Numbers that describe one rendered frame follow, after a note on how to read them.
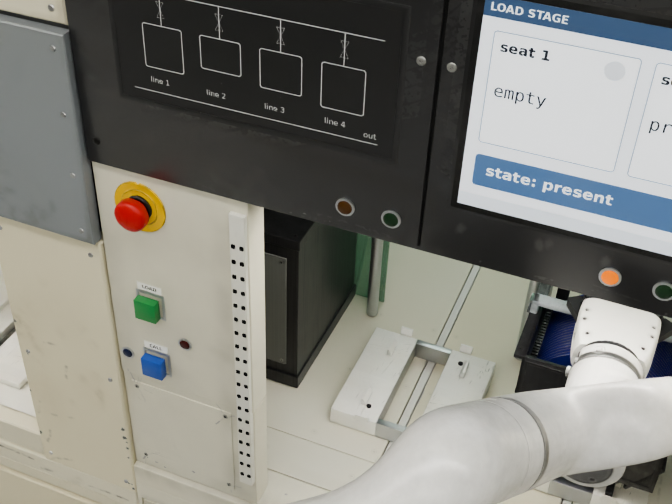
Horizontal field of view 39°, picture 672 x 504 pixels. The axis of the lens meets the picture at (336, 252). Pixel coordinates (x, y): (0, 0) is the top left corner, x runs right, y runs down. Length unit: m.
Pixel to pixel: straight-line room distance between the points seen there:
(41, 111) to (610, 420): 0.69
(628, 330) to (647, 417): 0.24
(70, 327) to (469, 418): 0.69
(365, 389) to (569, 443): 0.64
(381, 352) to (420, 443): 0.82
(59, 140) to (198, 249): 0.20
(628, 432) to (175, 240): 0.54
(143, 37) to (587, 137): 0.44
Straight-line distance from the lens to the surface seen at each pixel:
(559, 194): 0.89
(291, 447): 1.47
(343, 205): 0.96
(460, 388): 1.53
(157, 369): 1.26
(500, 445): 0.79
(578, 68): 0.83
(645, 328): 1.23
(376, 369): 1.54
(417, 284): 1.76
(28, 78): 1.09
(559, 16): 0.81
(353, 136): 0.92
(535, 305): 1.34
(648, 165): 0.86
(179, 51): 0.97
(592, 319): 1.22
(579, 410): 0.96
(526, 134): 0.86
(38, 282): 1.30
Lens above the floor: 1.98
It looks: 38 degrees down
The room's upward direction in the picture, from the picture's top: 3 degrees clockwise
